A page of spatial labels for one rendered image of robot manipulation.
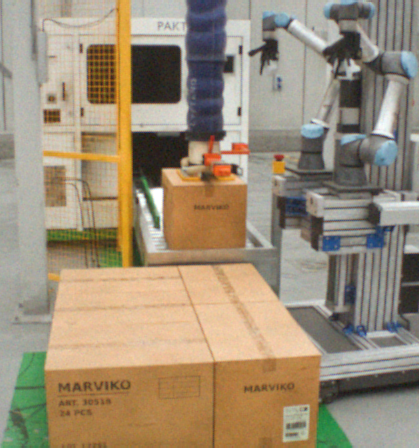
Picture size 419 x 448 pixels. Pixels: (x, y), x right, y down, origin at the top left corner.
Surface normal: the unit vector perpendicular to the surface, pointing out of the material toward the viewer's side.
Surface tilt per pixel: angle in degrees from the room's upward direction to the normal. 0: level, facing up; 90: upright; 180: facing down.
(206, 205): 90
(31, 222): 90
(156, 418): 90
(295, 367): 90
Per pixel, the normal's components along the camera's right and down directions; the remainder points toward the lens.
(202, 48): -0.15, 0.40
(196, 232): 0.16, 0.22
